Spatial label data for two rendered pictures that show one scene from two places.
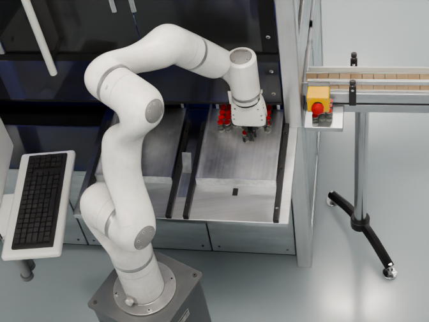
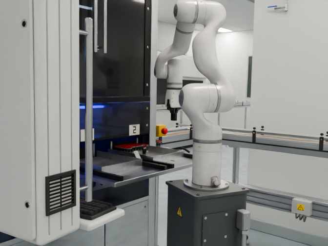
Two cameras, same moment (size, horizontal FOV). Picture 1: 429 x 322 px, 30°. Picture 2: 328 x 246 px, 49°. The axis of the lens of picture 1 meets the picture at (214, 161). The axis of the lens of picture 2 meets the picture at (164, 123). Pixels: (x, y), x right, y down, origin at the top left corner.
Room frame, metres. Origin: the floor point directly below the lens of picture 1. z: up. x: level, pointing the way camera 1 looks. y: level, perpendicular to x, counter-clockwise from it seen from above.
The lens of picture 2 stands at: (0.90, 1.72, 1.26)
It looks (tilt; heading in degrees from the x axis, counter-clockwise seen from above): 5 degrees down; 293
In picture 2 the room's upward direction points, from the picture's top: 1 degrees clockwise
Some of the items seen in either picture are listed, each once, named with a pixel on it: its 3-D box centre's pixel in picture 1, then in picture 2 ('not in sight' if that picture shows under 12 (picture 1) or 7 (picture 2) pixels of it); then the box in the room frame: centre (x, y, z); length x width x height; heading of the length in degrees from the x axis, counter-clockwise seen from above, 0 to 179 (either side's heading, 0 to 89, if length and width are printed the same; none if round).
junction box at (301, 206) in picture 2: not in sight; (301, 206); (0.96, -0.78, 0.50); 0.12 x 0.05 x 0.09; 163
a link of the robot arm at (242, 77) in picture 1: (242, 72); (174, 70); (1.62, -0.12, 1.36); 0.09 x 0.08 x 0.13; 37
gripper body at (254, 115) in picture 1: (248, 108); (174, 97); (1.62, -0.13, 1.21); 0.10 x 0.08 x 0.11; 72
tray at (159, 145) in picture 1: (143, 140); (98, 161); (1.88, 0.22, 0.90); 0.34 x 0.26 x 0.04; 163
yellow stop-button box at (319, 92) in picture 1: (318, 98); (158, 130); (1.82, -0.38, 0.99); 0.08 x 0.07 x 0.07; 163
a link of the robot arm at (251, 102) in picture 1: (246, 94); (174, 85); (1.62, -0.13, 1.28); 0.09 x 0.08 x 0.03; 72
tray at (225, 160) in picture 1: (241, 142); (145, 153); (1.78, -0.10, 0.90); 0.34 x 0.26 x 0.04; 163
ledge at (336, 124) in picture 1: (324, 114); not in sight; (1.86, -0.40, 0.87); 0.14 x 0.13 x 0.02; 163
